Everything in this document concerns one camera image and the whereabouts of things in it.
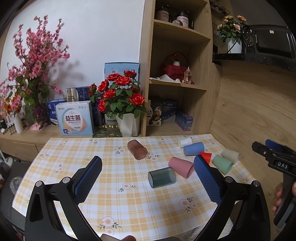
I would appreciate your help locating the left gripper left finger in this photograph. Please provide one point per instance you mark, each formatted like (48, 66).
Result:
(42, 220)

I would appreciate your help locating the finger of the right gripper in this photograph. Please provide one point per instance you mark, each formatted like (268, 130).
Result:
(273, 145)
(261, 149)

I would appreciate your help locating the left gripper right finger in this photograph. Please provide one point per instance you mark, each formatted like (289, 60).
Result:
(252, 222)

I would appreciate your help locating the brown translucent cup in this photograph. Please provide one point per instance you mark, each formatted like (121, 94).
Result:
(137, 149)

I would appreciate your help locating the beige plastic cup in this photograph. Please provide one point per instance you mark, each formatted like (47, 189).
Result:
(230, 155)

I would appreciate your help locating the green plastic cup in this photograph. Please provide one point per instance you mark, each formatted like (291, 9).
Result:
(224, 165)

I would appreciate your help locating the red small cup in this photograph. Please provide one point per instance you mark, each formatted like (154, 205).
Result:
(206, 156)

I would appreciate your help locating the blue plastic cup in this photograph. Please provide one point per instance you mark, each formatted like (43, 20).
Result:
(194, 149)

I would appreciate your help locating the pink plastic cup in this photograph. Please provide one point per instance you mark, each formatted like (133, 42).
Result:
(181, 166)

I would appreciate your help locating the white small cup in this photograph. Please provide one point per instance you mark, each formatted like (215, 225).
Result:
(185, 142)

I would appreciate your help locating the teal translucent cup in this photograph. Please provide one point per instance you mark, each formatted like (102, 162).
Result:
(161, 177)

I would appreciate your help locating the right hand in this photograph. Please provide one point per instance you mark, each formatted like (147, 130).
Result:
(277, 200)

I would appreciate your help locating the purple box on shelf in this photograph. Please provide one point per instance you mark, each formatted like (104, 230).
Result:
(184, 121)

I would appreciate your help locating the white slim vase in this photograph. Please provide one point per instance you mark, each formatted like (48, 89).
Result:
(18, 123)

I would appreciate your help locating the dark blue snack box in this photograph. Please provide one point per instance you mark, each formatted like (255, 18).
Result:
(169, 110)

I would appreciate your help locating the small glass perfume bottle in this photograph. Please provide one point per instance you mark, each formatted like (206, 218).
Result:
(187, 76)

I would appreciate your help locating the yellow plaid floral tablecloth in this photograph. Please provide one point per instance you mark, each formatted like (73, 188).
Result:
(122, 201)

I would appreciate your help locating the light blue probiotics box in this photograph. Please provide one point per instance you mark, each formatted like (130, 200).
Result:
(75, 118)

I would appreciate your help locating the white and black snack box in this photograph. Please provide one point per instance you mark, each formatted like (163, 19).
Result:
(154, 113)

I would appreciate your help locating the gold embossed tray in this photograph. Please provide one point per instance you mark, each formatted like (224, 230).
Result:
(107, 131)

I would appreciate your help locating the dark blue box under roses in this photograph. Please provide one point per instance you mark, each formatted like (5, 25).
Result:
(97, 115)

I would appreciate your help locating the blue tissue pack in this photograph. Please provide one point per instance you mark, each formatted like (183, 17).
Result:
(51, 105)

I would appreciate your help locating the red basket on shelf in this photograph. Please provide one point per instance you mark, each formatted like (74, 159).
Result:
(175, 65)

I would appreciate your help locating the peach rose potted plant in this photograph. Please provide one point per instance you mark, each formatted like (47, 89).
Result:
(230, 32)

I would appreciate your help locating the wooden shelf unit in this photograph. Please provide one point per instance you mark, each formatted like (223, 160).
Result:
(160, 39)

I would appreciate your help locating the white faceted vase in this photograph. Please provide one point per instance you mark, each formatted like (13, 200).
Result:
(128, 125)

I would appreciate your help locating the pink blossom branch arrangement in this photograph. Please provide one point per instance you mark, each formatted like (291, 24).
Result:
(27, 86)

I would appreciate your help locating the silver and blue gift box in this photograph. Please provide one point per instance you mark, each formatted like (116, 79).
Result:
(77, 94)

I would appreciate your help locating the red rose bouquet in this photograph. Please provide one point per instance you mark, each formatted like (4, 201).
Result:
(118, 95)

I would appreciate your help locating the pink jar on top shelf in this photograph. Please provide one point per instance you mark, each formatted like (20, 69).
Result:
(184, 18)

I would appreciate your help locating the tall blue box behind roses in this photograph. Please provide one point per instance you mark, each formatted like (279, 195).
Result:
(120, 67)

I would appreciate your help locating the dark jar on top shelf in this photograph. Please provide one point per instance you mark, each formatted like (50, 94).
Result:
(162, 13)

